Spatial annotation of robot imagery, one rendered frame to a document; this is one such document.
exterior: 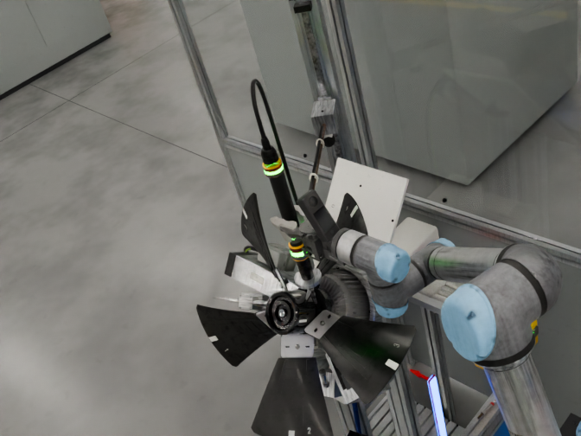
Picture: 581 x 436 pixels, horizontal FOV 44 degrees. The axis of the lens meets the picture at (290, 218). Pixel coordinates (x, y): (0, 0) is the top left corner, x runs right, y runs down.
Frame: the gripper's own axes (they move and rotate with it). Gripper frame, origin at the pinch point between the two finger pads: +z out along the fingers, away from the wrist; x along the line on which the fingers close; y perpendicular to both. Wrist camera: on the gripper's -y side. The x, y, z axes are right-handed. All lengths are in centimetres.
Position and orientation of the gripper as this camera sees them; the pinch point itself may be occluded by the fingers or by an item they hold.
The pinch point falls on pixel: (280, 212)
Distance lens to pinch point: 173.0
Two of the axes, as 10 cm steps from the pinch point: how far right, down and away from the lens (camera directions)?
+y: 2.4, 7.6, 6.0
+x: 6.6, -5.8, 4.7
